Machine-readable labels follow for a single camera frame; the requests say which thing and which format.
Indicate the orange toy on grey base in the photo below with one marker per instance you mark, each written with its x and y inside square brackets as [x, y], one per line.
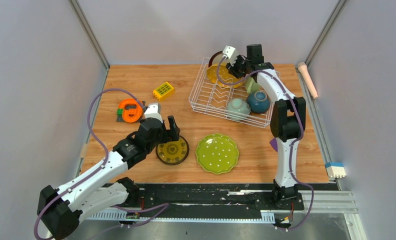
[129, 111]

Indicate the yellow patterned black-rimmed plate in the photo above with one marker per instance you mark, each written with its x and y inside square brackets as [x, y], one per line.
[173, 152]

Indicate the yellow dotted plate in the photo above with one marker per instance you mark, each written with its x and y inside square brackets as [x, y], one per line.
[224, 75]

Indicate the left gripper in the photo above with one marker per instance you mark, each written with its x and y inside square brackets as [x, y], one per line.
[174, 130]

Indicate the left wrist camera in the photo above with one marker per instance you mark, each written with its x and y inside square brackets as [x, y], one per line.
[153, 110]

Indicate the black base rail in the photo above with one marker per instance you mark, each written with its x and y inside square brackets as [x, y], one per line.
[211, 200]

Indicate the light green mug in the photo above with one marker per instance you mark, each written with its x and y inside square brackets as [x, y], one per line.
[251, 85]

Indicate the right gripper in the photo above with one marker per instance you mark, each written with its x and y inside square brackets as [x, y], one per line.
[232, 68]

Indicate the purple metronome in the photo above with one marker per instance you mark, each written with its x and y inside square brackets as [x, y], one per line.
[273, 143]

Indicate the yellow toy brick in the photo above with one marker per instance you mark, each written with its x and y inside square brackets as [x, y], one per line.
[163, 91]

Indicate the white wire dish rack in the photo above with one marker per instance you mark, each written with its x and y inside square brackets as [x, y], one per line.
[212, 99]

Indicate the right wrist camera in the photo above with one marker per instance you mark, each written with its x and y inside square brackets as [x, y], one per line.
[230, 53]

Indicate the green dotted plate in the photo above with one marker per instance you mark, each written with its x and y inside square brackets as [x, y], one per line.
[217, 153]

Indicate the beige cylinder handle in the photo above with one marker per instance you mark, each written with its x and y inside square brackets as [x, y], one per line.
[303, 69]

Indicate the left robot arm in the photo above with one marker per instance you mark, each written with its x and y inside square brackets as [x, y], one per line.
[62, 209]

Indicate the light teal bowl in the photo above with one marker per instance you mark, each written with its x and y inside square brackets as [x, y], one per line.
[237, 109]

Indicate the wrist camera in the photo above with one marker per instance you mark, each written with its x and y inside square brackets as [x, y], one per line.
[230, 53]
[153, 110]

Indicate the brown-rimmed white plate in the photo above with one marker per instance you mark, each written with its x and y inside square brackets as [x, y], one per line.
[216, 58]

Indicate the blue and white toy brick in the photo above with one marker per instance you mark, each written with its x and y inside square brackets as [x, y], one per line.
[335, 170]

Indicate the dark blue bowl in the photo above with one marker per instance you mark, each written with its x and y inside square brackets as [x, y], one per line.
[258, 101]

